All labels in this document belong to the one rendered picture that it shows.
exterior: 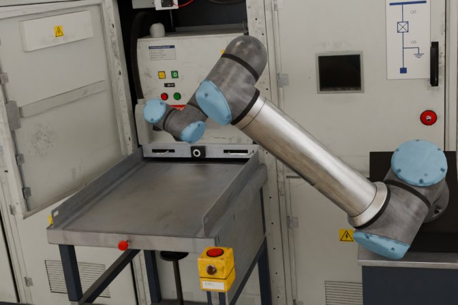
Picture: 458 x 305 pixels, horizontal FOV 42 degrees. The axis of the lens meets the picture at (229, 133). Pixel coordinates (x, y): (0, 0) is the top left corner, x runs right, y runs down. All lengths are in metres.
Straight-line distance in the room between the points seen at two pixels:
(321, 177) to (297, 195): 0.90
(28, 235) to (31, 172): 0.85
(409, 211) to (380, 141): 0.70
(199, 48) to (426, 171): 1.16
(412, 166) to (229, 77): 0.58
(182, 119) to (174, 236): 0.41
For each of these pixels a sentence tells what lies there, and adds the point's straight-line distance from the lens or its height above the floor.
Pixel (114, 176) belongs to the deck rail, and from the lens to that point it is 2.50.
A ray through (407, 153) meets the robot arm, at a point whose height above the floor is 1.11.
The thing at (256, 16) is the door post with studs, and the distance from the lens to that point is 2.36.
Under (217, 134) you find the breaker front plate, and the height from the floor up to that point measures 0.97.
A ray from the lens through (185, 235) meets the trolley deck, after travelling 1.94.
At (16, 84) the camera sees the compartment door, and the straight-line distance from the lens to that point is 2.29.
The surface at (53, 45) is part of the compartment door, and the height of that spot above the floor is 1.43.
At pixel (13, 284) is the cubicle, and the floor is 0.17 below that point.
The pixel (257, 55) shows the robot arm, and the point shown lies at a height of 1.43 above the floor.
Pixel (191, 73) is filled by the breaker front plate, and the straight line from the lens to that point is 2.53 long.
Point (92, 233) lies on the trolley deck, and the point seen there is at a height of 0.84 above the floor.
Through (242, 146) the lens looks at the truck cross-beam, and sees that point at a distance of 2.53.
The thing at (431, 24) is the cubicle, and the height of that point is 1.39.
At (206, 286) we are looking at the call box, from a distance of 1.71.
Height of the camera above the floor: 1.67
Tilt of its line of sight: 16 degrees down
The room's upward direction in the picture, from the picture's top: 6 degrees counter-clockwise
